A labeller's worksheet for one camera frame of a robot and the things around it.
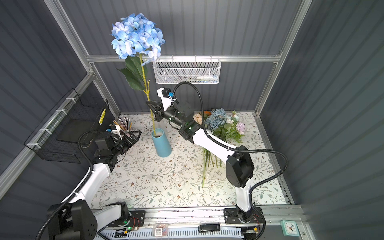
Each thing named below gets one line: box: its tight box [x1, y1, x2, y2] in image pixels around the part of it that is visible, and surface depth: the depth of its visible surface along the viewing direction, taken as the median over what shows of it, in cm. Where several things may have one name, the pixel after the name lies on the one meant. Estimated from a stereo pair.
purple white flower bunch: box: [215, 110, 246, 144], surface depth 101 cm
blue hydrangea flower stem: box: [111, 13, 166, 133], surface depth 45 cm
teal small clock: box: [280, 220, 300, 237], surface depth 71 cm
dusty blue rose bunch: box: [204, 108, 226, 131], surface depth 98 cm
